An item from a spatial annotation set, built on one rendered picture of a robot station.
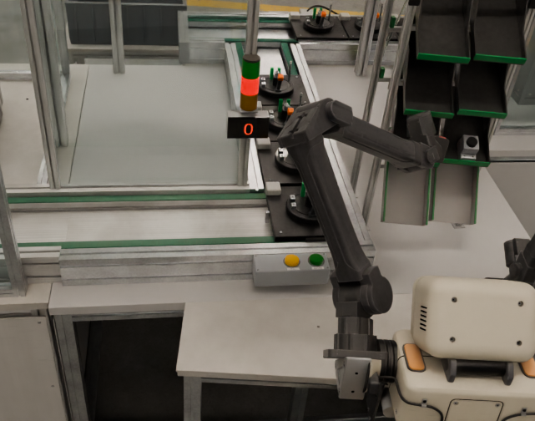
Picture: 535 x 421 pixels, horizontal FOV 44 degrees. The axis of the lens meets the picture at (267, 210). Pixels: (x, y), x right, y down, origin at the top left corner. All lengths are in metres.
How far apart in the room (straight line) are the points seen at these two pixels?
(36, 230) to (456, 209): 1.25
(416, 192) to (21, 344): 1.24
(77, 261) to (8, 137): 0.83
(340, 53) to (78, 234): 1.59
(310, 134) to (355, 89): 1.67
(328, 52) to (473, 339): 2.02
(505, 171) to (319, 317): 1.24
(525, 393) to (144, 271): 1.05
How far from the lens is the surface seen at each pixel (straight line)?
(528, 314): 1.33
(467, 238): 2.25
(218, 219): 2.05
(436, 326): 1.27
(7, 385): 2.22
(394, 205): 2.02
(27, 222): 2.09
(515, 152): 2.78
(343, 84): 2.97
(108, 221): 2.05
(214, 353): 1.76
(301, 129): 1.28
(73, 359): 2.08
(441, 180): 2.08
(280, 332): 1.82
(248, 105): 1.90
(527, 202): 2.98
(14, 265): 1.87
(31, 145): 2.52
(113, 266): 1.89
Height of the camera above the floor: 2.24
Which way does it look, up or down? 39 degrees down
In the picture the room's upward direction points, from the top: 6 degrees clockwise
